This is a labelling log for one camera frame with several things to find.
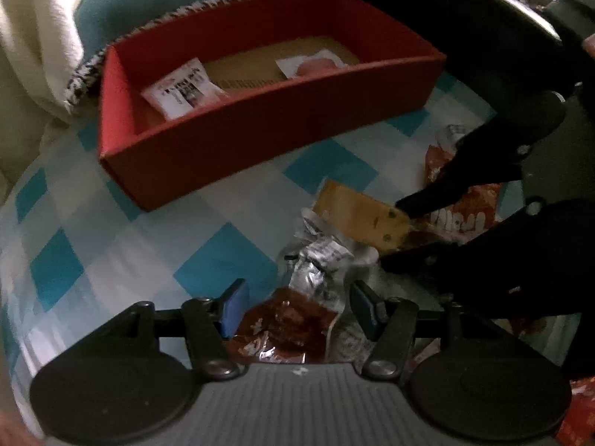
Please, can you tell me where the clear sausage packet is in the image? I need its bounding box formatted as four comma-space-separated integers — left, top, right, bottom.
275, 49, 361, 80

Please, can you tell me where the red printed bag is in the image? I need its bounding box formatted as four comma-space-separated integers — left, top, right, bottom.
555, 376, 595, 446

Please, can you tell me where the blue checked cloth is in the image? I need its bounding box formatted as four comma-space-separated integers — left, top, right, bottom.
0, 70, 572, 428

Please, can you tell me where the silver foil snack packet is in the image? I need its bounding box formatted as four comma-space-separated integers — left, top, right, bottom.
279, 207, 379, 312

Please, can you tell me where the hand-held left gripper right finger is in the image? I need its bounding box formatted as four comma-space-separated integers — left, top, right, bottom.
350, 280, 512, 380

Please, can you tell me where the yellow snack packet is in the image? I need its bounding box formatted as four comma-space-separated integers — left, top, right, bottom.
311, 179, 412, 254

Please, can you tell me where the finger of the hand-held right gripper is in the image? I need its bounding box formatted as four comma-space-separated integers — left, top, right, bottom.
380, 197, 547, 298
394, 90, 565, 217

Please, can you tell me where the brown round snack packet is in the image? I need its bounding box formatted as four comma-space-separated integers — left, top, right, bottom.
228, 288, 340, 364

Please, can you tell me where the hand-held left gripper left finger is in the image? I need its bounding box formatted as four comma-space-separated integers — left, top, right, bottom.
81, 279, 250, 380

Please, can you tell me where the white towel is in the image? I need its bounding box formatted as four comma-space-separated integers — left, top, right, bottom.
0, 0, 100, 122

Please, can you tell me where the red cardboard box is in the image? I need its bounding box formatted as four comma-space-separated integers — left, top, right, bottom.
97, 0, 448, 213

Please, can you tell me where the small white snack packet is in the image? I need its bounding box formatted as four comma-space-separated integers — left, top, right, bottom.
142, 58, 228, 119

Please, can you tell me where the red candy packet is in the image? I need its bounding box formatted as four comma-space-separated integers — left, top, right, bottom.
425, 125, 503, 247

